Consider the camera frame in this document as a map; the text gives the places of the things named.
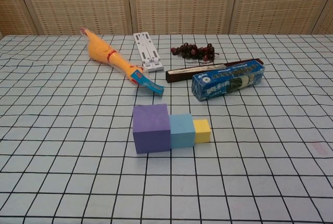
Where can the large purple foam cube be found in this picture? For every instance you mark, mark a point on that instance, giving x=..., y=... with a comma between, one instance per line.
x=151, y=130

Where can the medium blue foam cube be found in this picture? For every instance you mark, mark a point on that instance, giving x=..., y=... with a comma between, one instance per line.
x=182, y=132

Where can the light blue checkered tablecloth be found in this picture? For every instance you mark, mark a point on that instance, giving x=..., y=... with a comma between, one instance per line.
x=78, y=169

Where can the small yellow foam cube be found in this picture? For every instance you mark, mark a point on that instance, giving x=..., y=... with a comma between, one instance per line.
x=202, y=131

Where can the dark red grape bunch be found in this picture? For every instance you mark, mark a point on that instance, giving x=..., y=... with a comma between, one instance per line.
x=193, y=50

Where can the blue cookie box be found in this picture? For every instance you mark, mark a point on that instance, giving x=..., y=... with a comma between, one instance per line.
x=226, y=80

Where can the woven bamboo screen panel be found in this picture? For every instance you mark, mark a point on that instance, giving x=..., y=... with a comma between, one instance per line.
x=182, y=2
x=326, y=13
x=278, y=2
x=13, y=7
x=78, y=2

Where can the white folding stand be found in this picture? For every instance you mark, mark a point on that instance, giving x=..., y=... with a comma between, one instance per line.
x=149, y=54

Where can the yellow rubber chicken toy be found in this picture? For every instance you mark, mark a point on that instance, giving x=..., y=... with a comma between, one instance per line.
x=100, y=49

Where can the dark red folded fan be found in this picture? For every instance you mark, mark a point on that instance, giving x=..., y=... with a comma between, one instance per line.
x=179, y=74

